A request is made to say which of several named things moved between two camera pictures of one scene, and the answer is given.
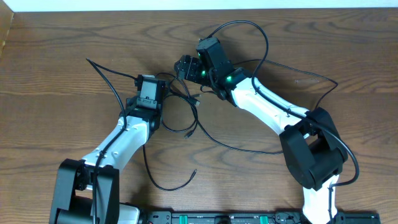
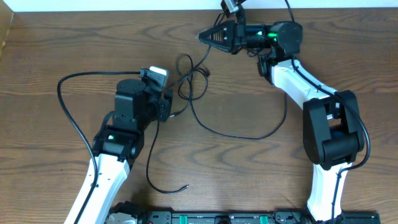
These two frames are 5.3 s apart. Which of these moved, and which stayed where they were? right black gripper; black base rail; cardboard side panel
Moved: right black gripper
Stayed: black base rail; cardboard side panel
